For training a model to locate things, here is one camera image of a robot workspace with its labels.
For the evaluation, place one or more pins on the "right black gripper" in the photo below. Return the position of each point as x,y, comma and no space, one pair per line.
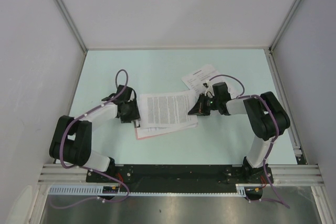
199,108

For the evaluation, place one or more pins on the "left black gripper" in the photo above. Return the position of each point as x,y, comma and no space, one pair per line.
134,115

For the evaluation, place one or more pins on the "metal clipboard clip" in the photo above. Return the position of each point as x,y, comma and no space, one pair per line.
136,123

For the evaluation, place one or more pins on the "printed form sheet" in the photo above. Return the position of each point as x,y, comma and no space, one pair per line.
195,80

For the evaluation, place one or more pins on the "printed text sheet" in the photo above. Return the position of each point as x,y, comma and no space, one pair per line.
179,128
167,110

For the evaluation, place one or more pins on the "pink clipboard folder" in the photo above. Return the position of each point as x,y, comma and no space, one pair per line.
141,134

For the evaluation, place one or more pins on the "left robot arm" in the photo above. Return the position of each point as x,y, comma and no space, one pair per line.
72,139

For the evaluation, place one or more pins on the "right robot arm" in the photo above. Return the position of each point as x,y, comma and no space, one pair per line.
267,118

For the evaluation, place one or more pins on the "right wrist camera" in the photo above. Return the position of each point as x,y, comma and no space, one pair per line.
207,86

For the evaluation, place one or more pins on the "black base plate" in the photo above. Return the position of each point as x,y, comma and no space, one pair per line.
182,178

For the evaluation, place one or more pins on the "white cable duct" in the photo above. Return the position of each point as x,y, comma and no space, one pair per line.
91,190

